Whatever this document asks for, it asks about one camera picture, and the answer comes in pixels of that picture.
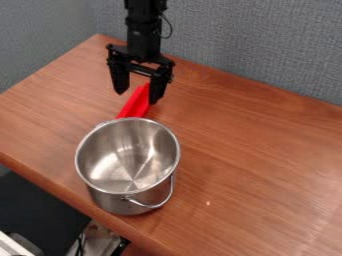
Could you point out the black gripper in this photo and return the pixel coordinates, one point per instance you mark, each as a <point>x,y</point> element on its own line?
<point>141,57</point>

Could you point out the red plastic block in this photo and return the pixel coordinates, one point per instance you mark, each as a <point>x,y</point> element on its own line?
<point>137,105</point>

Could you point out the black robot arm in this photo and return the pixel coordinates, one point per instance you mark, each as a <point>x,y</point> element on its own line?
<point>145,10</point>

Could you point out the stainless steel pot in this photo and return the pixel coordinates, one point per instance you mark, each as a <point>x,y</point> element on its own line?
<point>126,156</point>

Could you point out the white object at corner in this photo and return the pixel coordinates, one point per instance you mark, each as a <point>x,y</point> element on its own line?
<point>11,248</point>

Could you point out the metal pot bail handle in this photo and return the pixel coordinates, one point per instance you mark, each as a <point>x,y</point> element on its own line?
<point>154,197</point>

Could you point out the grey table leg bracket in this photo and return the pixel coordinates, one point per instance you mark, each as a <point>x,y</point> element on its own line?
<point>98,241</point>

